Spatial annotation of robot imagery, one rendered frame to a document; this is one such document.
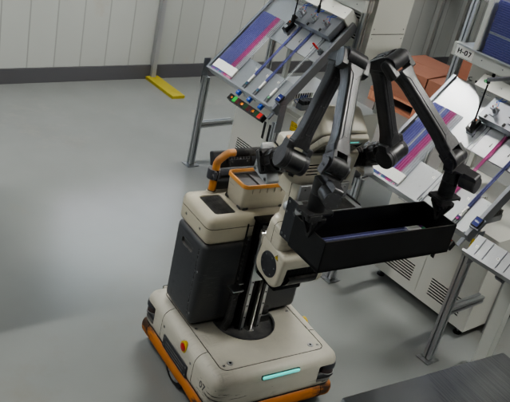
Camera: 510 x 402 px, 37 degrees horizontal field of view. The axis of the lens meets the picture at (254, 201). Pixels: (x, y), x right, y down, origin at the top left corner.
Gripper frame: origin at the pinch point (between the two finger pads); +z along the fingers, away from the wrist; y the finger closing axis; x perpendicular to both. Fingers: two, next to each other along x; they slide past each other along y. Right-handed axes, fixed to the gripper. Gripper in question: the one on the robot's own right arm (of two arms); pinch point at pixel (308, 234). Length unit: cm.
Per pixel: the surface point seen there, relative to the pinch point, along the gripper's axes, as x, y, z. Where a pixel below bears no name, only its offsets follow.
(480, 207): 43, 137, 27
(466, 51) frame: 106, 166, -28
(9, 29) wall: 399, 20, 63
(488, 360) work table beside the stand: -41, 54, 30
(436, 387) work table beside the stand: -46, 26, 31
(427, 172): 77, 134, 26
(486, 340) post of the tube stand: 12, 136, 81
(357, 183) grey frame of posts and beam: 107, 120, 46
